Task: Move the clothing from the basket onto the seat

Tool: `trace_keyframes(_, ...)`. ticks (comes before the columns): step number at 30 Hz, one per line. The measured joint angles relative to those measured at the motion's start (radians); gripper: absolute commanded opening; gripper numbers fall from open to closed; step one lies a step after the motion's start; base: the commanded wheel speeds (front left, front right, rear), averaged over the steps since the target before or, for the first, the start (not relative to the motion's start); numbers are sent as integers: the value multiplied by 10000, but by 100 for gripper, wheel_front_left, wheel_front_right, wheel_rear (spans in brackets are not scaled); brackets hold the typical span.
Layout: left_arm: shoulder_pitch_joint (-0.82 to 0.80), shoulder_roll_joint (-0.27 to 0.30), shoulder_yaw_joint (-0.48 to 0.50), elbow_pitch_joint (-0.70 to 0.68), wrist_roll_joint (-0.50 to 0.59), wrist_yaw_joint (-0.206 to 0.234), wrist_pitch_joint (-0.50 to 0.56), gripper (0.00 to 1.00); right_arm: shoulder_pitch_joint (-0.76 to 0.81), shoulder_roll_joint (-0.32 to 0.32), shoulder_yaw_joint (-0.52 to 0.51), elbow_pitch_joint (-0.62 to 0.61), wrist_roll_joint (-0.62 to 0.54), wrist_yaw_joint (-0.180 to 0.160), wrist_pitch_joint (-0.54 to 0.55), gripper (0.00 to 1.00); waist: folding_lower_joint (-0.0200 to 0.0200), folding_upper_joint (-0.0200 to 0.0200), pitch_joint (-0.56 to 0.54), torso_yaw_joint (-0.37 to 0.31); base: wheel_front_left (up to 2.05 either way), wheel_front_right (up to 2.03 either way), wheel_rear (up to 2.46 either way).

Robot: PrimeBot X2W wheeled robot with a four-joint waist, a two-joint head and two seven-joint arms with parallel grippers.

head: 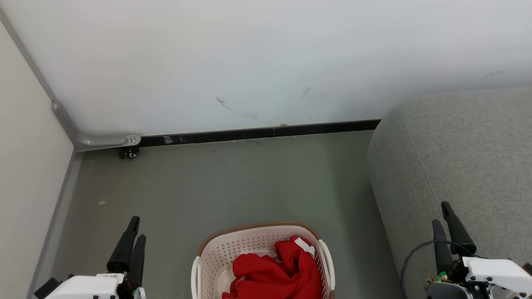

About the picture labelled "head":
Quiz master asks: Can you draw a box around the grey fabric sofa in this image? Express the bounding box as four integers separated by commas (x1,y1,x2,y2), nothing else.
367,85,532,299

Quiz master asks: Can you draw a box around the grey partition bottom rail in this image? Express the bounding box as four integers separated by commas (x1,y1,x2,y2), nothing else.
26,150,84,299

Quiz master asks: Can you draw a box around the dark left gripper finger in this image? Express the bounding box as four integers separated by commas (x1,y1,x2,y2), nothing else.
130,234,147,289
106,216,140,274

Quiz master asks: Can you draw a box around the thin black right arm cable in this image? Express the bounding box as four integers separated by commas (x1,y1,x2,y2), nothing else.
400,240,476,299

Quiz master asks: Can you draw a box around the cream perforated laundry basket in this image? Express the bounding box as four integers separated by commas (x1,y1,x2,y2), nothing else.
191,221,335,299

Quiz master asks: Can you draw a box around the red garment with white stripe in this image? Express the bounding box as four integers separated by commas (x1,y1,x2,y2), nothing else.
222,253,291,299

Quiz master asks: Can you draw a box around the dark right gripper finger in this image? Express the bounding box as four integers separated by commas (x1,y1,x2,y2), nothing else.
432,219,454,275
441,201,477,256

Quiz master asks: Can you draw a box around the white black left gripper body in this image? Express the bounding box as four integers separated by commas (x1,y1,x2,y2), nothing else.
34,272,146,299

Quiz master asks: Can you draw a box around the grey metal partition frame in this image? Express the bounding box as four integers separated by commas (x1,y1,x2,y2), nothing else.
0,8,142,152

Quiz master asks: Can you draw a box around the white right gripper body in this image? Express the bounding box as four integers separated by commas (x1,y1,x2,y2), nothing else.
427,255,532,299

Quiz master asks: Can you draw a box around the black baseboard strip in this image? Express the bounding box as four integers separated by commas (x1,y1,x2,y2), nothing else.
139,119,382,148

